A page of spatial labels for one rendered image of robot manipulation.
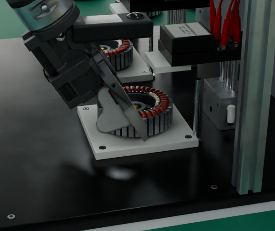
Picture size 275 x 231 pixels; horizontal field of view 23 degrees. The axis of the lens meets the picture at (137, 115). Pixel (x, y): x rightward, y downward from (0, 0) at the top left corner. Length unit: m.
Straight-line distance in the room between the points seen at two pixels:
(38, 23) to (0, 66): 0.38
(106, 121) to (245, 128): 0.20
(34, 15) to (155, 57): 0.20
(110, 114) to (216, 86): 0.19
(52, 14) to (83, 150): 0.20
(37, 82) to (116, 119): 0.29
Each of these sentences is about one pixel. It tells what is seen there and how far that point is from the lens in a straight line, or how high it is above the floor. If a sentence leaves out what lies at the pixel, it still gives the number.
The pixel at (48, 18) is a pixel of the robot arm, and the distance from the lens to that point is 0.87.
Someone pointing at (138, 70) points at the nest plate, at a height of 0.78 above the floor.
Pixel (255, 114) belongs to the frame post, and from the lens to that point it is 0.82.
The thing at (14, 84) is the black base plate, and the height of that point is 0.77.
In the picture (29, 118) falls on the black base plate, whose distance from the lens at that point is 1.05.
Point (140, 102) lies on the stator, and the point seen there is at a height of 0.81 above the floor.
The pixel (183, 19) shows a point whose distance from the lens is 1.19.
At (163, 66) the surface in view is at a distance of 0.94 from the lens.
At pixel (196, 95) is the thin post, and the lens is 0.93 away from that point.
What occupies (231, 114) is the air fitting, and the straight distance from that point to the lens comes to 0.99.
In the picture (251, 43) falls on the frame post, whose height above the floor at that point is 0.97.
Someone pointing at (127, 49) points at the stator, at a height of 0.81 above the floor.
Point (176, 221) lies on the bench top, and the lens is 0.84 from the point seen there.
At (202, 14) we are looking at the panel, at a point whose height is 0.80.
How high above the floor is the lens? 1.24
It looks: 27 degrees down
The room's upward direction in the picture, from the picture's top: straight up
